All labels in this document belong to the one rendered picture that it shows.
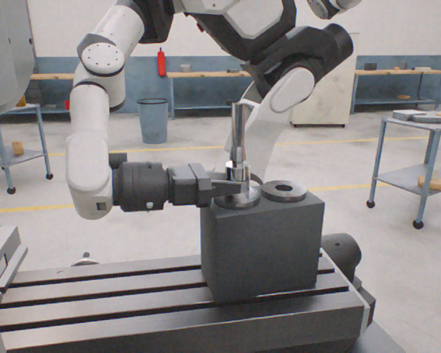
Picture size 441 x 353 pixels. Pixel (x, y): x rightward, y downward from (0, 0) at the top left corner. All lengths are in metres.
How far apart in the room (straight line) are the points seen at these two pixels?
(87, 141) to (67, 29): 7.70
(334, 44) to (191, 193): 0.65
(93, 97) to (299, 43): 0.56
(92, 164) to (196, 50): 7.61
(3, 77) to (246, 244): 0.45
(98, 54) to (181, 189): 0.32
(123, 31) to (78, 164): 0.36
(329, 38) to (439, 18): 9.45
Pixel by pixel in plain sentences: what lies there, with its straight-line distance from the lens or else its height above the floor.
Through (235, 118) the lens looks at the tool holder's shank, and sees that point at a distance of 0.63.
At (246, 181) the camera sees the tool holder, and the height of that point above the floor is 1.17.
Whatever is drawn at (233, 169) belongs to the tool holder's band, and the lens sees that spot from 0.64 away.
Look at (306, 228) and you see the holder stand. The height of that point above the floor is 1.08.
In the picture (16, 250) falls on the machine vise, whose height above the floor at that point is 0.96.
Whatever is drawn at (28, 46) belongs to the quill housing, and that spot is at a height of 1.41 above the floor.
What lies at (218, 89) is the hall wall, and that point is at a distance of 8.26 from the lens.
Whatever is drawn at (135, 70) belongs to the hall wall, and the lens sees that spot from 8.13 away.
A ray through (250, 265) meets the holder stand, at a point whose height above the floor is 1.02.
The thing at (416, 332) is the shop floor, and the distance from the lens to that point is 2.27.
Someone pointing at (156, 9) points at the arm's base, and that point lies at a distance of 0.94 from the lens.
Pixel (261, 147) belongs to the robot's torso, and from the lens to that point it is 1.03.
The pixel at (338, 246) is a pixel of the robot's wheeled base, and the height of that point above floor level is 0.74.
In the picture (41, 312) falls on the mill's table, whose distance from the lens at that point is 0.78.
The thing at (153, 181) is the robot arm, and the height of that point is 1.20.
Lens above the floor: 1.41
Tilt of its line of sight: 20 degrees down
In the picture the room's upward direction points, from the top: straight up
